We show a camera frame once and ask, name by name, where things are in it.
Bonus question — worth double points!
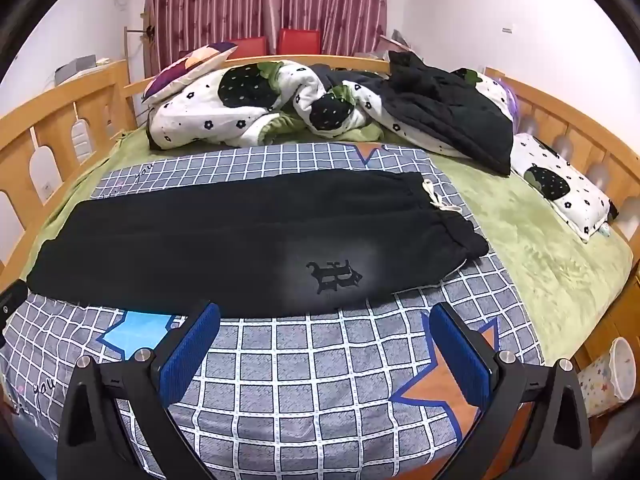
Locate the purple plastic bag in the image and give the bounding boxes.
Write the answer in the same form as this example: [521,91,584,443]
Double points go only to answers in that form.
[502,82,521,121]

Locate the wooden coat rack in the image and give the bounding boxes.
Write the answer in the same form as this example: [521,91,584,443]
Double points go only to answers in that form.
[122,10,156,86]

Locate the grey checked star blanket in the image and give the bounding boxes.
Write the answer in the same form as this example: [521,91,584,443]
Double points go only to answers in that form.
[0,141,546,480]

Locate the white strawberry print pillow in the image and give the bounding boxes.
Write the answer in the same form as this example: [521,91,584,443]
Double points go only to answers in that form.
[510,132,613,243]

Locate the black quilted jacket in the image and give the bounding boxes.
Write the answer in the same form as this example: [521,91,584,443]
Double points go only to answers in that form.
[320,50,516,177]

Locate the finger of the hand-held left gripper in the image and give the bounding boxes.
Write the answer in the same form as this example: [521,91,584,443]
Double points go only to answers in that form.
[0,280,29,328]

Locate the pink striped curtain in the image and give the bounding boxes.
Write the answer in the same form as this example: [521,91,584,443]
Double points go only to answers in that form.
[145,0,388,68]

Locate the black pants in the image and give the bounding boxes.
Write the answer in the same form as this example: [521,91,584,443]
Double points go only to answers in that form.
[26,170,491,320]

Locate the grey box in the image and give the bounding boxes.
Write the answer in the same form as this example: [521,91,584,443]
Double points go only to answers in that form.
[54,54,98,86]

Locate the wooden bed frame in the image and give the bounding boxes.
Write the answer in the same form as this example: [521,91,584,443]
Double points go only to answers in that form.
[0,54,640,376]

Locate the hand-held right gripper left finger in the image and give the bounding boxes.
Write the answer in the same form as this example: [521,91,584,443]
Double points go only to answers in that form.
[57,300,223,480]

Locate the white strawberry print quilt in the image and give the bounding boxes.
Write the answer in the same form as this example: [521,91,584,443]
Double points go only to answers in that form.
[146,57,518,161]

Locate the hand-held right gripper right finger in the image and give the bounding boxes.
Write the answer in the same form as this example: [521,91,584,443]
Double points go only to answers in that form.
[427,301,593,480]

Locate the star print waste bin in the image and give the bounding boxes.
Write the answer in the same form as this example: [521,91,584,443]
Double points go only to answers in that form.
[577,336,637,418]

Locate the purple printed cushion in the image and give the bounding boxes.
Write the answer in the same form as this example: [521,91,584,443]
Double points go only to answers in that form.
[141,42,238,106]

